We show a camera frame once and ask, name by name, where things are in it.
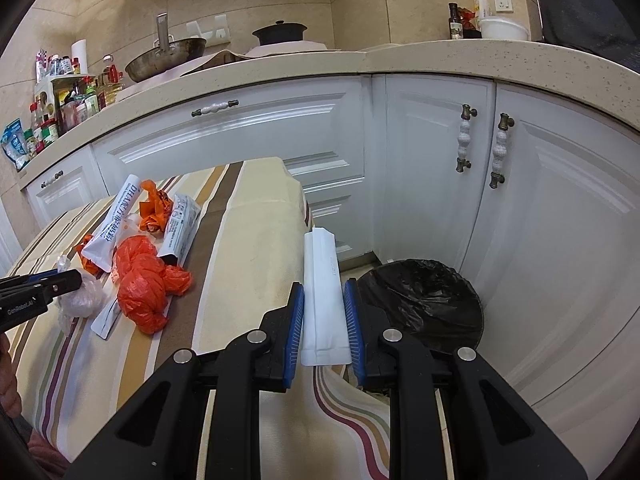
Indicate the white spice rack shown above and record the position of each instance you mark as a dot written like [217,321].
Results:
[47,87]

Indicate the wide white drawer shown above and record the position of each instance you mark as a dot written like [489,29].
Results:
[280,125]

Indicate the striped tablecloth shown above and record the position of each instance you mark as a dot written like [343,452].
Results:
[240,240]

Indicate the translucent white plastic bag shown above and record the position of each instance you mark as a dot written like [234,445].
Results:
[82,300]

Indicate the white cabinet door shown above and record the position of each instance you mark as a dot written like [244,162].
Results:
[420,170]
[565,240]

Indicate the orange wrapper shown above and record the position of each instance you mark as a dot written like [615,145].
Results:
[90,262]

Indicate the small white drawer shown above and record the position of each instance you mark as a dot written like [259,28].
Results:
[70,200]

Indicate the beige stove cover cloth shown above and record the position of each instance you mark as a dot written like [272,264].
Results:
[295,48]

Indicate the red snack packet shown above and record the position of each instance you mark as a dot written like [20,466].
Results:
[470,22]

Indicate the white plastic packet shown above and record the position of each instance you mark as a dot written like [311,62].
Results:
[482,7]

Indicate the steel wok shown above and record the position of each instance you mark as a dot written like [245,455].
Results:
[165,60]

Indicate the white wall socket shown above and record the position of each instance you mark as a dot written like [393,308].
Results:
[503,3]

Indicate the bin with black bag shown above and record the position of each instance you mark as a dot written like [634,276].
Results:
[425,305]

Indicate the white plastic bowl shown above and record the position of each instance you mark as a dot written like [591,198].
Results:
[502,29]

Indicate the plain white pouch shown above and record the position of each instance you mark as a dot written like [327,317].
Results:
[322,300]

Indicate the large orange plastic bag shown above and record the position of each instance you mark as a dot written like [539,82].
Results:
[140,285]

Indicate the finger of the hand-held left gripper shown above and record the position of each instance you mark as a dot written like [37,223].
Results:
[62,282]
[30,279]

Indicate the flat white packet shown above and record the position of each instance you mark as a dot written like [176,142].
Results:
[106,319]

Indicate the blue snack bag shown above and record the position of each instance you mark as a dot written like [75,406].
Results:
[14,142]

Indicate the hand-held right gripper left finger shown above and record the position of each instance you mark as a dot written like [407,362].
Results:
[296,340]

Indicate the small orange plastic bag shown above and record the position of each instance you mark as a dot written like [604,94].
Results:
[152,210]

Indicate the black lidded pot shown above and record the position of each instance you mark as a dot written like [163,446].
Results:
[279,35]

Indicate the cooking oil bottle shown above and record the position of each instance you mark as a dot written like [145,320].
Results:
[112,80]

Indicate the white packet with fine print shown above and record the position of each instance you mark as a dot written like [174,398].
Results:
[180,230]

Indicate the paper towel roll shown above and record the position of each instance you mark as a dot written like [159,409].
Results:
[80,57]

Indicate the white tube pack blue print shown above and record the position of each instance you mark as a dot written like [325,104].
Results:
[117,215]

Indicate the group of condiment bottles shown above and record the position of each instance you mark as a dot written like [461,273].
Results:
[70,105]

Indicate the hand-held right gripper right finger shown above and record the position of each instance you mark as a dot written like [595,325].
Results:
[351,335]

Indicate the speckled stone countertop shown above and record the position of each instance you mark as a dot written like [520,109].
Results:
[400,57]

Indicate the person's left hand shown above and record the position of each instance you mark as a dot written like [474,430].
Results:
[7,375]

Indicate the dark glass bottle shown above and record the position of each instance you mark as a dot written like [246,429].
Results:
[455,25]

